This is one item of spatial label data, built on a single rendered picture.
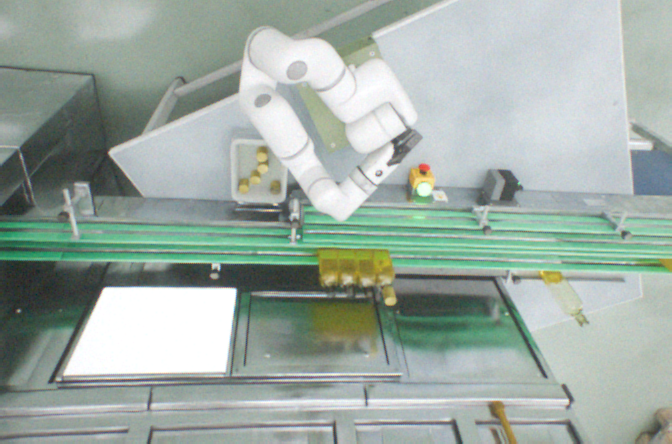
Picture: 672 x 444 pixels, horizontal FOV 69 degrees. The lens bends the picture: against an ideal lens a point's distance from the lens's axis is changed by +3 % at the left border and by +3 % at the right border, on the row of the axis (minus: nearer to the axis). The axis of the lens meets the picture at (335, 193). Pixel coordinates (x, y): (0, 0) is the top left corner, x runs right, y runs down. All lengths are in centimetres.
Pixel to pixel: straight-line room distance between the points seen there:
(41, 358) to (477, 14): 153
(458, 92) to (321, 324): 84
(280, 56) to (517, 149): 106
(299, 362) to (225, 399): 22
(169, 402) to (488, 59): 130
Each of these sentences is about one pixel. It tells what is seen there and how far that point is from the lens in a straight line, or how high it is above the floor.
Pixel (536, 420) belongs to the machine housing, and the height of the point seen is 143.
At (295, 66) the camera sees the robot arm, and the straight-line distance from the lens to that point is 91.
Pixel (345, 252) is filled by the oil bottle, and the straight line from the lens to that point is 153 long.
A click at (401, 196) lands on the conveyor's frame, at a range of 162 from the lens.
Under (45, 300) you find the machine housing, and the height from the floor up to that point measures 101.
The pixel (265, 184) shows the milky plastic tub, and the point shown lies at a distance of 162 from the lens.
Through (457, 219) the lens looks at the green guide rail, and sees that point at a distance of 161.
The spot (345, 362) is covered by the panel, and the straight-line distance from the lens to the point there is 144.
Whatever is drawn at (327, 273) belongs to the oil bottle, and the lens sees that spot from 145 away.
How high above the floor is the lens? 215
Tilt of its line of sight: 57 degrees down
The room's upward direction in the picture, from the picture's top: 171 degrees clockwise
